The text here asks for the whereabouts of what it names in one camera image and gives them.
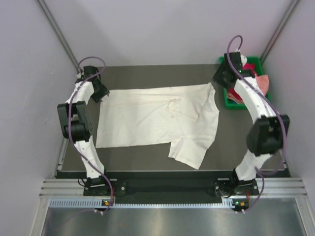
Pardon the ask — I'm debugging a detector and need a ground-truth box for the white t shirt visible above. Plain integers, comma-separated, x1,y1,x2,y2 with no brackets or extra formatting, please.
96,83,220,169

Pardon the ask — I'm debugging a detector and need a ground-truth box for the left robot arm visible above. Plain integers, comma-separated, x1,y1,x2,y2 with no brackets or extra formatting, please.
57,66,112,195

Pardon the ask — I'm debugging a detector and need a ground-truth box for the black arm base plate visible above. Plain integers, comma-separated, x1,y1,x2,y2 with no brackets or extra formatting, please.
83,178,249,197

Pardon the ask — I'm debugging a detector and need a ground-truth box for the magenta t shirt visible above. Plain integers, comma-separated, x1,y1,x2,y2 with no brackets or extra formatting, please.
227,62,257,104

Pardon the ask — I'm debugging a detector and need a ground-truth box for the aluminium frame rail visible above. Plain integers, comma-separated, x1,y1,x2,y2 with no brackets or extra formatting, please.
39,178,308,198

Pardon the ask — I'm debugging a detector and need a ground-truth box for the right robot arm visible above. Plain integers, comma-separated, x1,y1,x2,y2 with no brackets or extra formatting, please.
213,52,290,197

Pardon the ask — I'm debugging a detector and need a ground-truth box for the green plastic bin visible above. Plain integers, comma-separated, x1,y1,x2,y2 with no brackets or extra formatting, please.
222,57,270,110

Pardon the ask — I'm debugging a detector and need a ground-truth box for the peach t shirt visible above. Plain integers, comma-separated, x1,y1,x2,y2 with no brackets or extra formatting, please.
255,75,269,95

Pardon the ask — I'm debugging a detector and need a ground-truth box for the slotted grey cable duct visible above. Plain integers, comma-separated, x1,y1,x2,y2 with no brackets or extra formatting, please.
49,198,245,209

